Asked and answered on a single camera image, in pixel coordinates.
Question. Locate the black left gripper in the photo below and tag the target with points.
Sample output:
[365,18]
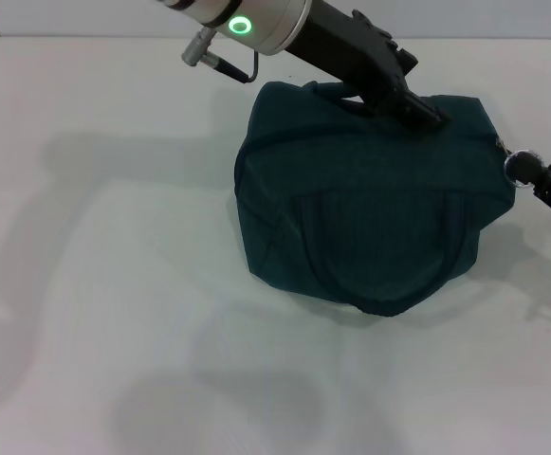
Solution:
[346,52]

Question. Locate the dark teal fabric bag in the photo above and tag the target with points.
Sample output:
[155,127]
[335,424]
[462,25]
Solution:
[374,213]

